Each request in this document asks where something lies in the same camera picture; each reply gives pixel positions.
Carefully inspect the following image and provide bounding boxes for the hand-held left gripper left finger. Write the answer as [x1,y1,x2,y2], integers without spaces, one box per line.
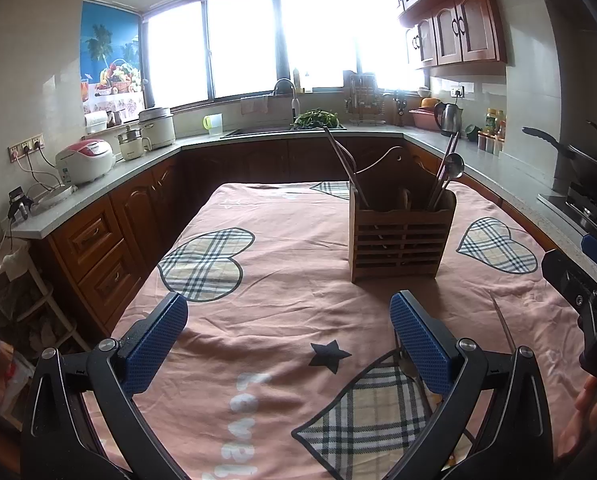
[21,290,192,480]

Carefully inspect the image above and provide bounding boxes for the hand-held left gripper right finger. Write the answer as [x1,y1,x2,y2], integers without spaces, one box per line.
[389,289,554,480]

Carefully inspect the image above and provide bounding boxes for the wooden utensil holder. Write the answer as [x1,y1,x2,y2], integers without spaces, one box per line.
[348,145,457,283]

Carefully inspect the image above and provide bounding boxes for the person's right hand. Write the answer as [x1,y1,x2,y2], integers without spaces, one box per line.
[555,375,597,466]

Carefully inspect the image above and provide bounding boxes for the gas stove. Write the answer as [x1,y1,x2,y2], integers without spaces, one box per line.
[538,180,597,251]

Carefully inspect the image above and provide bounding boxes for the black frying pan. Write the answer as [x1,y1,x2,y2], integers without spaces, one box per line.
[521,120,597,196]

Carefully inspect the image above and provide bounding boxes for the wooden lower cabinets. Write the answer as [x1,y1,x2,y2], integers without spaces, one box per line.
[48,135,544,341]

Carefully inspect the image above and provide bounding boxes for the wooden cabinets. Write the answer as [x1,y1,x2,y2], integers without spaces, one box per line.
[371,0,509,71]
[48,135,544,341]

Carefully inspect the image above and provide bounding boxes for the pink printed tablecloth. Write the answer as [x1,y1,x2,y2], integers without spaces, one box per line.
[86,180,597,480]

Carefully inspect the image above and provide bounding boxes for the white shelf rack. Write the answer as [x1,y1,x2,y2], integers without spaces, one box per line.
[0,240,92,356]

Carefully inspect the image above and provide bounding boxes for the plastic bag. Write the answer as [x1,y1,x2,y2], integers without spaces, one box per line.
[0,320,36,421]

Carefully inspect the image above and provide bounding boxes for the row of spice jars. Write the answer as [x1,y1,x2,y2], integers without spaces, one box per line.
[477,130,504,156]

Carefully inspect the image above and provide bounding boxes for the metal spoon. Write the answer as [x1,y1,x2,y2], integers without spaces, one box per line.
[431,152,465,211]

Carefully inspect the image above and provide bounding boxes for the white round appliance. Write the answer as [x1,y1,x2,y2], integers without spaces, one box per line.
[31,185,76,211]

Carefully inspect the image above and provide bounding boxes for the white and red rice cooker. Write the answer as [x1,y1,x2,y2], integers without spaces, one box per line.
[56,137,116,186]

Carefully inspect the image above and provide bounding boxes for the small black device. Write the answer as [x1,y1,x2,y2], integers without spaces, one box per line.
[7,187,34,221]

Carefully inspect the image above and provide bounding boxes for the small cream electric pot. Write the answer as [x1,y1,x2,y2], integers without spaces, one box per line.
[116,126,152,161]

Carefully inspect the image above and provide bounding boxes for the stainless steel kettle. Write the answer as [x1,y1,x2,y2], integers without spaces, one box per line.
[434,101,465,137]

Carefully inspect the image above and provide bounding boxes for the large white cooker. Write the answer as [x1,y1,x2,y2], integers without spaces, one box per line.
[137,106,176,151]

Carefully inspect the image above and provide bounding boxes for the pink basin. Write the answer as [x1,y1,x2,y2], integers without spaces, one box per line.
[409,107,441,128]

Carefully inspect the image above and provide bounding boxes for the kitchen sink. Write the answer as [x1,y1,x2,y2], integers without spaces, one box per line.
[221,124,349,140]

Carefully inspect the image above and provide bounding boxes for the knife block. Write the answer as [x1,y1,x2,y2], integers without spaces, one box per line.
[392,91,410,127]

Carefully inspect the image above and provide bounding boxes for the green vegetables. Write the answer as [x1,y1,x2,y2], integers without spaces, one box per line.
[294,108,340,130]

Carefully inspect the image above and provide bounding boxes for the dish rack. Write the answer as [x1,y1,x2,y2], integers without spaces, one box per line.
[343,71,386,126]

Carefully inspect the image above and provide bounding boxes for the pink towel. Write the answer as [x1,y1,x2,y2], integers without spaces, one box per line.
[240,94,270,115]

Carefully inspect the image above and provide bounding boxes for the wooden upper cabinets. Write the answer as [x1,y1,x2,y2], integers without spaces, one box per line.
[371,0,509,71]

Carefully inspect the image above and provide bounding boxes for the metal faucet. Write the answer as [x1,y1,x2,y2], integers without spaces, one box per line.
[273,78,299,126]

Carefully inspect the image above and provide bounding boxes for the bottle on windowsill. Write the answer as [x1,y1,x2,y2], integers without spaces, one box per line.
[291,67,313,95]

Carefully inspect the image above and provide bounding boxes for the kitchen window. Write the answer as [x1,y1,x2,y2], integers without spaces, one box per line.
[138,0,429,111]

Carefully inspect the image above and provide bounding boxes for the white power cable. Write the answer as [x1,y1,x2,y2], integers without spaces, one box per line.
[11,147,66,196]

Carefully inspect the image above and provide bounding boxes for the row of wall outlets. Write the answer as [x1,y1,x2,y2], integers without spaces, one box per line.
[7,134,45,162]

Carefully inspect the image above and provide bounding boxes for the wall poster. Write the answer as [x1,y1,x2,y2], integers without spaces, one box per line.
[81,1,144,113]

